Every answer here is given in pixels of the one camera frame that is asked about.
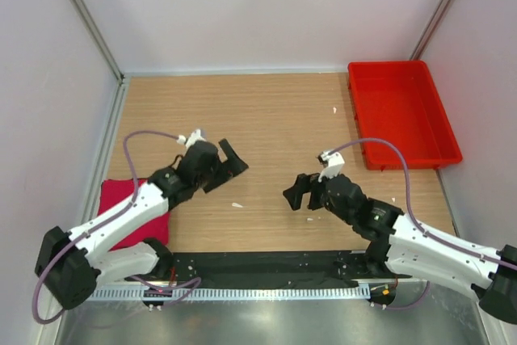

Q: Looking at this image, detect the left aluminium corner post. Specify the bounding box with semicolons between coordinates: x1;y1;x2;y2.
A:
47;0;125;81

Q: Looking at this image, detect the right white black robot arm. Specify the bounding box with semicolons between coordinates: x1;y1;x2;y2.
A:
283;174;516;324

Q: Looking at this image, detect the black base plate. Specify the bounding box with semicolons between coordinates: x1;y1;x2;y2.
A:
141;250;397;290

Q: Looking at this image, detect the red plastic bin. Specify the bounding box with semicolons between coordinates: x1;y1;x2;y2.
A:
348;61;463;170

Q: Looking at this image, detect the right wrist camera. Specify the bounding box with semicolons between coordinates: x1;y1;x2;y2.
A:
317;150;345;182

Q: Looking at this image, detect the right aluminium corner post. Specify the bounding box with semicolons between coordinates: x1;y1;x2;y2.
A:
409;0;455;61

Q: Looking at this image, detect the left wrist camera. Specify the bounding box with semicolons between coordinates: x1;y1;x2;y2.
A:
176;128;206;149

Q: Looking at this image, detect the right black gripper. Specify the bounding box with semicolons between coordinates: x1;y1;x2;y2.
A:
283;166;355;225

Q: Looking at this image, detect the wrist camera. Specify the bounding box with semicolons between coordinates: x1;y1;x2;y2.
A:
176;128;206;149
317;150;345;182

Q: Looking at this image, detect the magenta t shirt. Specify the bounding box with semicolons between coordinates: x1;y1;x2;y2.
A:
96;178;170;251

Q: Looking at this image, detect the slotted grey cable duct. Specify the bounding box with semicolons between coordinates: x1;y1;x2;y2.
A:
88;284;370;302

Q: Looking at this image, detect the aluminium corner post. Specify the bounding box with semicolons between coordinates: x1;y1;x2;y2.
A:
47;0;125;81
409;0;455;61

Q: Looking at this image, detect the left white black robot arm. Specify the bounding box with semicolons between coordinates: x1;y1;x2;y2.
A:
35;138;248;310

